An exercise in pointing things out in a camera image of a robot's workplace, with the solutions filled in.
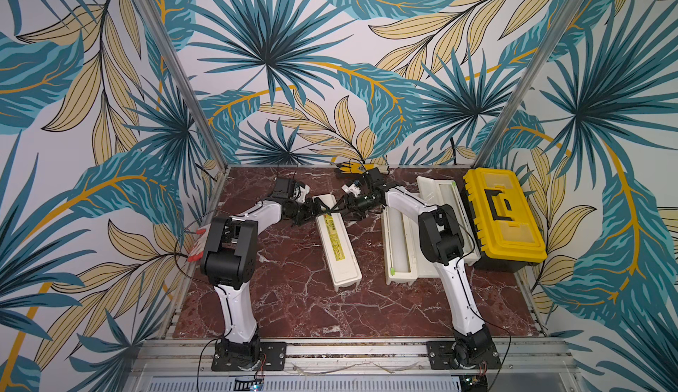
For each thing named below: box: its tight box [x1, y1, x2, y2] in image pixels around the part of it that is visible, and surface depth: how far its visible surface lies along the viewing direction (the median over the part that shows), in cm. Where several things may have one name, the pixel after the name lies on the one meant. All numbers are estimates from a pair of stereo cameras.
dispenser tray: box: [381, 204, 419, 287], surface depth 88 cm
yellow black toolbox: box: [460, 166, 549, 273], surface depth 86 cm
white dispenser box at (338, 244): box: [312, 194, 363, 292], surface depth 88 cm
